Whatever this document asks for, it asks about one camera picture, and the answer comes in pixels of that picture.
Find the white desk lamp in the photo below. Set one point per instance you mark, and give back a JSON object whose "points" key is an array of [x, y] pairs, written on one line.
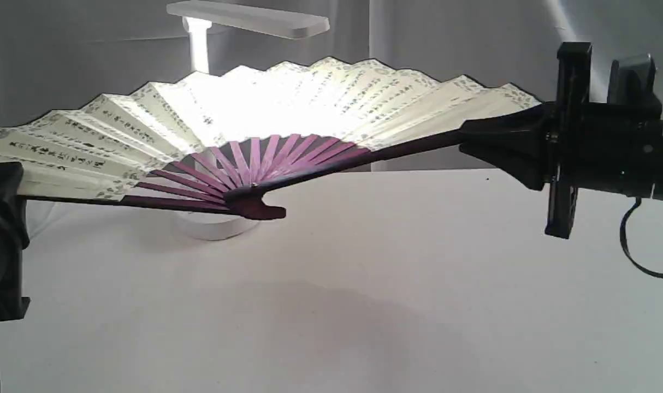
{"points": [[197, 19]]}

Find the cream paper folding fan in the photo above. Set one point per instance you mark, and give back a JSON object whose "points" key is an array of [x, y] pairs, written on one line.
{"points": [[218, 143]]}

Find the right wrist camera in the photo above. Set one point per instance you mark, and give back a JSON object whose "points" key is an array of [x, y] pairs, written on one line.
{"points": [[631, 81]]}

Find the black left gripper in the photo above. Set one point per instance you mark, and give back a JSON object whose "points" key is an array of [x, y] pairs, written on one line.
{"points": [[14, 239]]}

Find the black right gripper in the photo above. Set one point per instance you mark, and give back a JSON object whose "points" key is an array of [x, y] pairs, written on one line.
{"points": [[597, 146]]}

